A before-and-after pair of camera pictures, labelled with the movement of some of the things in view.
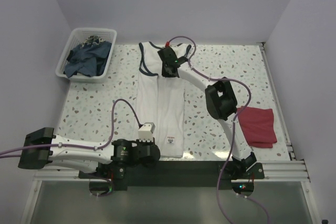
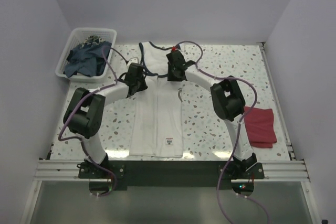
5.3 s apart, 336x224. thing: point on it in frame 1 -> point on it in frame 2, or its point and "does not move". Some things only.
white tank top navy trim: (161, 100) does not move
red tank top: (258, 125) does not move
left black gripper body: (143, 144) -> (141, 84)
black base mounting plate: (146, 173) does not move
